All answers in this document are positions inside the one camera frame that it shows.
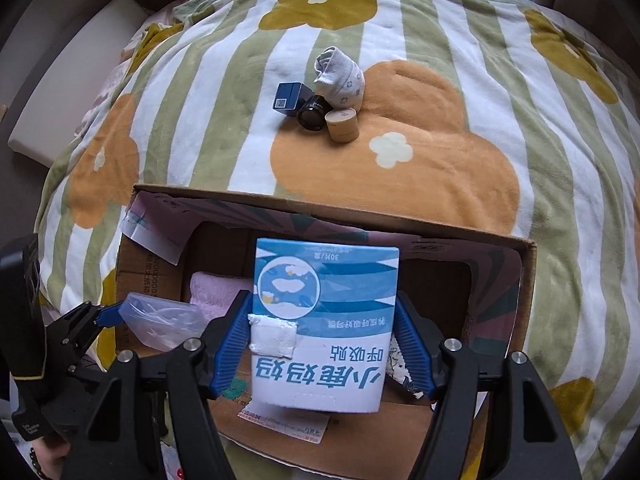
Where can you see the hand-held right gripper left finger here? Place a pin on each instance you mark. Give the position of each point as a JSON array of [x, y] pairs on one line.
[[231, 345]]

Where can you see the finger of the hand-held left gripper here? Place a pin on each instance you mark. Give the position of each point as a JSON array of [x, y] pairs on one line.
[[111, 315]]

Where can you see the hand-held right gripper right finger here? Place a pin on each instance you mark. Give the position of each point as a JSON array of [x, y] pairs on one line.
[[414, 350]]

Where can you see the clear plastic bag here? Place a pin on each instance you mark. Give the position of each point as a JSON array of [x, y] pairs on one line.
[[160, 317]]

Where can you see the blue and white carton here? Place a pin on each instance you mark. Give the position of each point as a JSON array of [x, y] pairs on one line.
[[325, 320]]

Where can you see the brown cardboard box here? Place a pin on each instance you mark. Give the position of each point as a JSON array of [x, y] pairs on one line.
[[500, 310]]

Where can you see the person's left forearm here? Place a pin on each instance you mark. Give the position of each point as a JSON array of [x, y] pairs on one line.
[[47, 457]]

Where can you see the patterned white cloth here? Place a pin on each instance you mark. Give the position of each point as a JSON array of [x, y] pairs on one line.
[[402, 365]]

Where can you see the pink towel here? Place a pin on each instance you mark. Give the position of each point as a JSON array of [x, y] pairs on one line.
[[215, 287]]

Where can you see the white paper label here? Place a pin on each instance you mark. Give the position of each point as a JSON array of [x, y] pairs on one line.
[[150, 232]]

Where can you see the striped floral blanket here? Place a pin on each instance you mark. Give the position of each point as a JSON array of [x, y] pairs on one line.
[[450, 135]]

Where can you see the round kraft paper tin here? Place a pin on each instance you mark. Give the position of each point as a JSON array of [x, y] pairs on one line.
[[342, 126]]

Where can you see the white cushion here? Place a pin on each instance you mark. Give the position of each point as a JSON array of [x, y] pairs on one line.
[[60, 85]]

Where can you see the black round jar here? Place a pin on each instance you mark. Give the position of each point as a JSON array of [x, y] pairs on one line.
[[312, 115]]

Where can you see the small dark blue box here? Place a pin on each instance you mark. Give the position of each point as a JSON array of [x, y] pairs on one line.
[[290, 97]]

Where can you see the rolled grey sock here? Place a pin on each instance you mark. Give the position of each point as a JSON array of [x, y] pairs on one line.
[[340, 80]]

